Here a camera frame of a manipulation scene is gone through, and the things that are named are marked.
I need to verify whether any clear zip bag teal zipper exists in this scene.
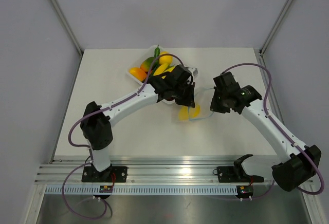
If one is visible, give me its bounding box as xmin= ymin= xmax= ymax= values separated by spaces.
xmin=171 ymin=86 xmax=215 ymax=125

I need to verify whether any yellow lemon toy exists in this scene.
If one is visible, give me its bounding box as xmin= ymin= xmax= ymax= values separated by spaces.
xmin=178 ymin=106 xmax=190 ymax=121

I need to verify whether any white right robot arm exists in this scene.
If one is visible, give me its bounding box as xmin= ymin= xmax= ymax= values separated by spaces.
xmin=210 ymin=72 xmax=321 ymax=192

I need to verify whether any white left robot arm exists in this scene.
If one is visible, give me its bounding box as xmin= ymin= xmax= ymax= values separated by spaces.
xmin=80 ymin=65 xmax=198 ymax=182

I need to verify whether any yellow banana toy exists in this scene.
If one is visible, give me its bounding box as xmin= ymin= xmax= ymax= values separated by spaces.
xmin=153 ymin=63 xmax=175 ymax=76
xmin=159 ymin=51 xmax=172 ymax=65

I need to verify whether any green orange mango toy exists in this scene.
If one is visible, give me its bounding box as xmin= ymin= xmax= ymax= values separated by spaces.
xmin=140 ymin=57 xmax=155 ymax=72

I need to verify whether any green chili pepper toy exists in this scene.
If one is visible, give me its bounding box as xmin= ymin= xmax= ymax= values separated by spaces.
xmin=154 ymin=45 xmax=160 ymax=58

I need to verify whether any yellow orange mango toy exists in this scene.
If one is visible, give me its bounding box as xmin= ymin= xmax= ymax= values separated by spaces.
xmin=129 ymin=67 xmax=147 ymax=82

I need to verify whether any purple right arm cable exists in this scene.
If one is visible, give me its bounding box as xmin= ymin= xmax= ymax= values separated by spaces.
xmin=205 ymin=63 xmax=325 ymax=201

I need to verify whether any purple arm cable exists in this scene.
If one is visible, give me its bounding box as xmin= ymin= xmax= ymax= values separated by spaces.
xmin=61 ymin=53 xmax=186 ymax=221
xmin=205 ymin=63 xmax=325 ymax=201

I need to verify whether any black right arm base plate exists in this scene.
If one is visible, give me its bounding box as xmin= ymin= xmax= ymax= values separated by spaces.
xmin=212 ymin=166 xmax=264 ymax=183

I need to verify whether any right aluminium frame post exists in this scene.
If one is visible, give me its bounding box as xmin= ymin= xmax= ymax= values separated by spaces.
xmin=259 ymin=0 xmax=295 ymax=57

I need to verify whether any aluminium frame post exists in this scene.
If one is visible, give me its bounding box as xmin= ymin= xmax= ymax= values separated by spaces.
xmin=259 ymin=0 xmax=295 ymax=57
xmin=48 ymin=0 xmax=84 ymax=58

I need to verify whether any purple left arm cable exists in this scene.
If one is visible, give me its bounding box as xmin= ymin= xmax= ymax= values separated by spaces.
xmin=61 ymin=53 xmax=186 ymax=221

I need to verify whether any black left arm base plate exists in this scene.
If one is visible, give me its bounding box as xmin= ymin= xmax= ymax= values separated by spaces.
xmin=81 ymin=165 xmax=128 ymax=183

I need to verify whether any white slotted cable duct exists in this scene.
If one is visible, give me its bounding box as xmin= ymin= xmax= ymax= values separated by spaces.
xmin=45 ymin=184 xmax=237 ymax=196

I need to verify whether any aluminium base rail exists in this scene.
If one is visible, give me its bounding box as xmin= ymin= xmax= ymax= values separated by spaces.
xmin=34 ymin=156 xmax=313 ymax=186

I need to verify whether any left aluminium frame post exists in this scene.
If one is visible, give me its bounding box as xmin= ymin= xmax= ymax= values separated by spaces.
xmin=48 ymin=0 xmax=84 ymax=58

